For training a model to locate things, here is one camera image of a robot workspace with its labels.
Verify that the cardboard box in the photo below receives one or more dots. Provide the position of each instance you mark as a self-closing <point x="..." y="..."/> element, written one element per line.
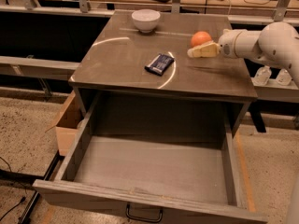
<point x="65" y="124"/>

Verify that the dark blue snack packet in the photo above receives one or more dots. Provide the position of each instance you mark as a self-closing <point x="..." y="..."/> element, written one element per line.
<point x="159" y="64"/>

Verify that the grey wooden cabinet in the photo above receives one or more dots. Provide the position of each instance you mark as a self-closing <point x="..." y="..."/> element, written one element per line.
<point x="116" y="62"/>

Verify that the clear sanitizer bottle right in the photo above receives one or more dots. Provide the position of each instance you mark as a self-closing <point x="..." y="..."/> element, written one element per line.
<point x="283" y="78"/>

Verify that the open grey top drawer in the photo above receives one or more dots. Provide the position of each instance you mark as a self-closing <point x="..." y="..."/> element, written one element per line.
<point x="155" y="160"/>

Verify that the clear sanitizer bottle left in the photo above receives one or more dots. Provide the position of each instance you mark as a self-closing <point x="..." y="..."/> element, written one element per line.
<point x="262" y="76"/>

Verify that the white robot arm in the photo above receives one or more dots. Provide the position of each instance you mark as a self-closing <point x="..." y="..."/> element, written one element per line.
<point x="276" y="45"/>

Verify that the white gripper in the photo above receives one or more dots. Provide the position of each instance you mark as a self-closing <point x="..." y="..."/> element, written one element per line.
<point x="226" y="45"/>

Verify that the white ceramic bowl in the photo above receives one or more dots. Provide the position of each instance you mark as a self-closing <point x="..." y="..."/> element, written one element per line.
<point x="145" y="20"/>

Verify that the clear sanitizer bottle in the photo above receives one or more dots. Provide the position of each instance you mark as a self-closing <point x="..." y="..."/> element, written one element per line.
<point x="262" y="76"/>
<point x="283" y="78"/>

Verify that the orange fruit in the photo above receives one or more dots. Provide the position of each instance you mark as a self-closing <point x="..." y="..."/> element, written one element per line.
<point x="200" y="38"/>

